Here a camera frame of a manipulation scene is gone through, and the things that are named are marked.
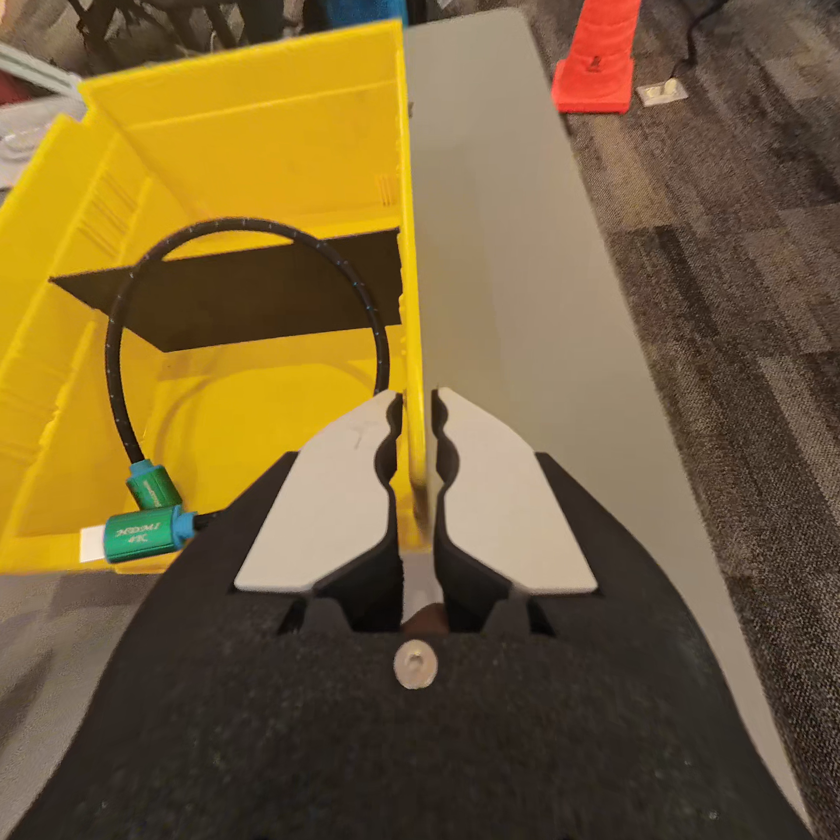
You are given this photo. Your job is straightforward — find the blue bag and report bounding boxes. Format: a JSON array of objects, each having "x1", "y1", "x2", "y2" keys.
[{"x1": 328, "y1": 0, "x2": 404, "y2": 26}]

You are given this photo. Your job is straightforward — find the black braided cable green plugs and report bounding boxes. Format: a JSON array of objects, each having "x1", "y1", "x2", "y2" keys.
[{"x1": 79, "y1": 218, "x2": 395, "y2": 565}]

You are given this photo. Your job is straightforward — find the yellow plastic bin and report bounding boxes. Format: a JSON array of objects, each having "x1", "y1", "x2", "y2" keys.
[{"x1": 0, "y1": 18, "x2": 435, "y2": 577}]

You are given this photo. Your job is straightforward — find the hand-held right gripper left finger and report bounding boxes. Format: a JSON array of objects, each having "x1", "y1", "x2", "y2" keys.
[{"x1": 234, "y1": 388, "x2": 403, "y2": 634}]

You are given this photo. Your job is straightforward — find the orange traffic cone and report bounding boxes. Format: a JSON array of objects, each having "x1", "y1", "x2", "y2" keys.
[{"x1": 550, "y1": 0, "x2": 644, "y2": 117}]

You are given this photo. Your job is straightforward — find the white panel base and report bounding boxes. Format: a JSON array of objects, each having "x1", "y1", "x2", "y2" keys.
[{"x1": 0, "y1": 105, "x2": 89, "y2": 191}]

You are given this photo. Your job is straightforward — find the black bin divider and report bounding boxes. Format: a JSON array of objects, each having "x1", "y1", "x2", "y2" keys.
[{"x1": 49, "y1": 228, "x2": 403, "y2": 353}]

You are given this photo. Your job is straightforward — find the grey desk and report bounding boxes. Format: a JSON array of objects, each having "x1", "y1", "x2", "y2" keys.
[{"x1": 0, "y1": 7, "x2": 815, "y2": 840}]

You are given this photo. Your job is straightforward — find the white floor outlet plate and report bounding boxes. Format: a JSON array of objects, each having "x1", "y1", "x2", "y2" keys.
[{"x1": 635, "y1": 79, "x2": 690, "y2": 107}]

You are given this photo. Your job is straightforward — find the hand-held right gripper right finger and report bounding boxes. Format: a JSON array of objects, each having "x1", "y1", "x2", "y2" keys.
[{"x1": 430, "y1": 387, "x2": 598, "y2": 634}]

